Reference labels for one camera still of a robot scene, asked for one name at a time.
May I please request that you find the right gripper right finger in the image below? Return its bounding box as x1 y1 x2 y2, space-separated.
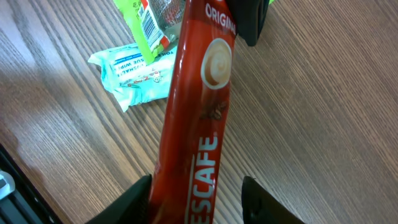
241 176 304 224

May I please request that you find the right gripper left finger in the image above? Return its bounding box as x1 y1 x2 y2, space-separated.
87 175 152 224

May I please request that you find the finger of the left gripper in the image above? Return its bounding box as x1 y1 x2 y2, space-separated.
226 0 271 47

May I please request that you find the red Nescafe stick sachet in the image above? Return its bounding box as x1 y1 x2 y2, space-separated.
148 0 236 223

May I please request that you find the green snack bag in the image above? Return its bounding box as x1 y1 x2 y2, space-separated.
114 0 185 64

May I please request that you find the mint green pack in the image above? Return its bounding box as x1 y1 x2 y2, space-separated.
88 43 177 112

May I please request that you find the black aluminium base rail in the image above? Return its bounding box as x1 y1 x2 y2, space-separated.
1 146 62 224

